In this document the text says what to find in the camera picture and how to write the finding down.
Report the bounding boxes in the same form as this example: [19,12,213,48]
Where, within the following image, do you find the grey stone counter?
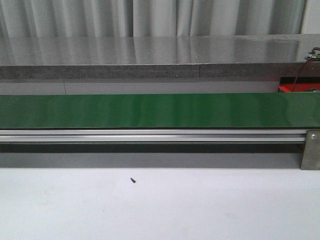
[0,34,320,80]

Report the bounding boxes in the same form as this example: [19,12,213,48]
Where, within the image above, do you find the green conveyor belt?
[0,92,320,129]

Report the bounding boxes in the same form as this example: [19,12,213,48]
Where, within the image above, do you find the red plastic bin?
[278,77,320,93]

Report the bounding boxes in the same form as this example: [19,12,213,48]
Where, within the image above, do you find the green circuit board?
[305,47,320,61]

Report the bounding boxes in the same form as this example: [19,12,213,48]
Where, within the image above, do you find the white pleated curtain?
[0,0,306,38]

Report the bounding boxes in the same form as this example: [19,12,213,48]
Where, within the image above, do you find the aluminium conveyor rail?
[0,128,307,143]

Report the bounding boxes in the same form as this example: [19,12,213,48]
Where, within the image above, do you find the metal support bracket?
[300,129,320,170]

